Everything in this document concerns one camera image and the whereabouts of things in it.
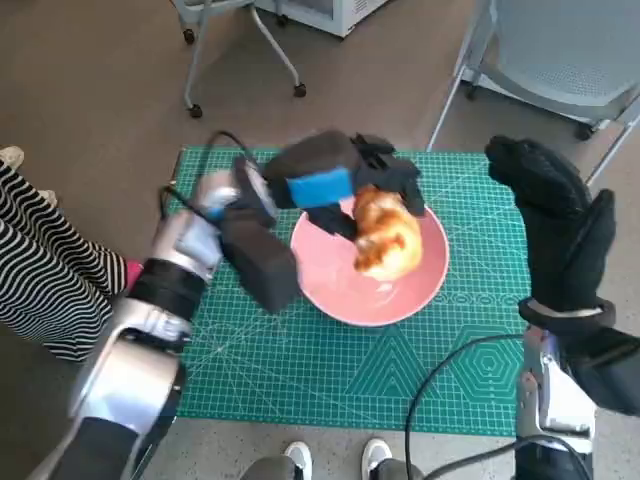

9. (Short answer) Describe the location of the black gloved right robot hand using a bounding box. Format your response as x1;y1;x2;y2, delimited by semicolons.
485;134;617;314

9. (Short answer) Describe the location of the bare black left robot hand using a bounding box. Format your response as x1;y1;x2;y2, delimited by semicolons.
262;130;426;241

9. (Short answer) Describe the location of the orange braided toy bread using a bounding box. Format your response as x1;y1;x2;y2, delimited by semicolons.
352;183;425;281

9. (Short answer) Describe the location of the pink bowl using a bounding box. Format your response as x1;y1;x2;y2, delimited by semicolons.
290;199;450;329

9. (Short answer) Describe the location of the white cabinet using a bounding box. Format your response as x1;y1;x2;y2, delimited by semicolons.
257;0;396;40

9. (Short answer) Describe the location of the grey mesh chair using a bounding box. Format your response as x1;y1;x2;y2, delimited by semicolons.
428;0;640;201

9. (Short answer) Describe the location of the green cutting mat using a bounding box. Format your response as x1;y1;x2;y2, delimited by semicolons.
172;145;531;436

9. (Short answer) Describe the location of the pink slipper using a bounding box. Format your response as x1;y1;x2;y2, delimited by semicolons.
124;257;146;296

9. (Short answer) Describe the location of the white shoe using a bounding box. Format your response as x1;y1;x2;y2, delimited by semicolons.
283;440;314;480
360;438;394;476

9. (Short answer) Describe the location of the person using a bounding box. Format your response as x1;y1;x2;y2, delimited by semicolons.
0;157;144;361

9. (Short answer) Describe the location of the dark grey leg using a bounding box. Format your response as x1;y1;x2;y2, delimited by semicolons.
372;459;424;480
242;455;299;480

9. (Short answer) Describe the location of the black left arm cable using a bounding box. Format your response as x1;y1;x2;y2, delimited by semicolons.
158;130;256;219

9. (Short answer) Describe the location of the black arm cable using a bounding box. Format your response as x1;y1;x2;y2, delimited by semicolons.
158;130;256;219
405;333;596;480

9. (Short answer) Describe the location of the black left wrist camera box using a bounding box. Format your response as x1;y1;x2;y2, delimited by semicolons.
219;207;301;314

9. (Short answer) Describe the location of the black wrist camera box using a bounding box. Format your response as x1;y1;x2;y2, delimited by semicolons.
562;324;640;416
219;207;301;314

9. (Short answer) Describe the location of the grey chair frame with casters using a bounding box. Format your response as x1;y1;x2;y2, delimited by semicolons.
174;0;307;120

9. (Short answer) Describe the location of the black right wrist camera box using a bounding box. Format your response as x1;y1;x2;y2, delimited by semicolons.
562;324;640;416

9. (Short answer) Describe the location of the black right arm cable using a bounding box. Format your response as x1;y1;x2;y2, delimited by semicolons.
405;333;596;480

